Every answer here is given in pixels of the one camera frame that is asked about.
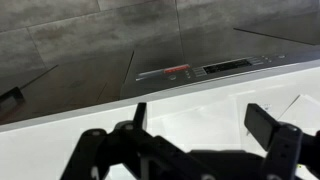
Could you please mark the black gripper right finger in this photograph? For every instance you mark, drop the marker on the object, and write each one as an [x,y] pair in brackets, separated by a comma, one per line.
[282,142]

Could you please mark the stainless steel dishwasher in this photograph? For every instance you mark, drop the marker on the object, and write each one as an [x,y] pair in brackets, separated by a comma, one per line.
[173,77]

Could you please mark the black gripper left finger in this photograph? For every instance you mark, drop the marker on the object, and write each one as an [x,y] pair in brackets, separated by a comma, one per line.
[96,150]

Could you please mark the white paper sheet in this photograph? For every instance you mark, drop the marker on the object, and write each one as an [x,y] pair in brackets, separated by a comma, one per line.
[301,109]

